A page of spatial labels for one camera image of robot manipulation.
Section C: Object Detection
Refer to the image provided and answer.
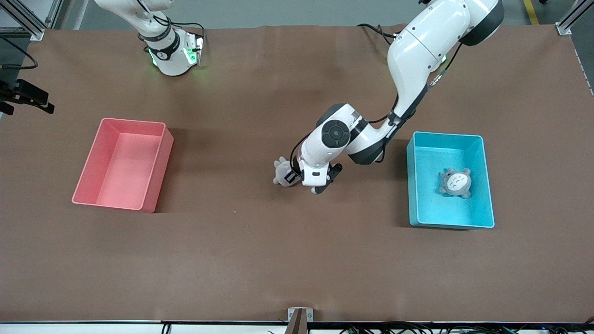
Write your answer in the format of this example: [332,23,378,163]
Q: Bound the blue plastic box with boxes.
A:
[407,131,495,230]

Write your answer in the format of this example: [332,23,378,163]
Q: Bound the aluminium frame profile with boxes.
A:
[45,0,65,29]
[557,0,594,36]
[0,0,45,41]

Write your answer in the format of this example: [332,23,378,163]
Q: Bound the black left arm base cable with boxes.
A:
[356,23,397,40]

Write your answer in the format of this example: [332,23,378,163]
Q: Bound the pink plastic box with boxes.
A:
[71,117,174,213]

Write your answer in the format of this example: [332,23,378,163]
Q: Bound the black arm wrist cable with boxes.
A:
[0,35,39,70]
[290,42,462,173]

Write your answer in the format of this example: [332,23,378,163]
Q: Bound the brown support post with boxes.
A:
[284,309,309,334]

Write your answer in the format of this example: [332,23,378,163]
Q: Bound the black right arm base cable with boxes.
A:
[137,0,207,51]

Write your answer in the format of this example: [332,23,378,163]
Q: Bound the black left arm wrist cable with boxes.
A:
[290,42,462,173]

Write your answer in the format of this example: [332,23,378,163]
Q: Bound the grey plush toy white belly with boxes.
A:
[439,167,473,199]

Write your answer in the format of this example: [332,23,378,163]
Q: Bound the black arm base cable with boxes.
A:
[356,23,397,40]
[137,0,207,51]

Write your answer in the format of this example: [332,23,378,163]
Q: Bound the brown table mat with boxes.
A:
[0,23,594,324]

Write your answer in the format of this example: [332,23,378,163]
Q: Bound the silver metal bracket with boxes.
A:
[287,307,314,322]

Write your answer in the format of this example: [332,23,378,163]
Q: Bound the black right arm wrist cable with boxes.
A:
[0,35,39,70]

